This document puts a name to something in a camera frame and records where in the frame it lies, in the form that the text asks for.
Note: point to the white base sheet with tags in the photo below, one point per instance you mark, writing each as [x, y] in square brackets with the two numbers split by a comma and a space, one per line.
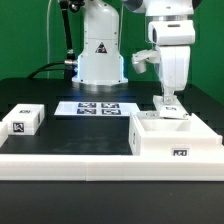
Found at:
[117, 109]

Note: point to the white U-shaped fence frame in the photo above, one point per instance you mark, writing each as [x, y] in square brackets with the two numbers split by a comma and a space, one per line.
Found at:
[74, 150]

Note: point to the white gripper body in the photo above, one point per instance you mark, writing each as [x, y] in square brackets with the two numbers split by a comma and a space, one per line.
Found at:
[172, 40]

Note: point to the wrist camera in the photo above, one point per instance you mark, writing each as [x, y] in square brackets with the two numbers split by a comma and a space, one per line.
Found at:
[141, 58]

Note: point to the white door panel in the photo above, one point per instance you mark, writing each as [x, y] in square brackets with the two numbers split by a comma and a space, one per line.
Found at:
[150, 114]
[171, 109]

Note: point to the white cabinet body box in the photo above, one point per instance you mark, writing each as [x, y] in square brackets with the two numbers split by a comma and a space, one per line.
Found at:
[150, 136]

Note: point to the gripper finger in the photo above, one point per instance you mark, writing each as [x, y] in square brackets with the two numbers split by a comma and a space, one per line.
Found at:
[168, 96]

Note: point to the small white box with tag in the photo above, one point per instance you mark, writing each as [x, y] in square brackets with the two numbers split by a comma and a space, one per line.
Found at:
[24, 119]

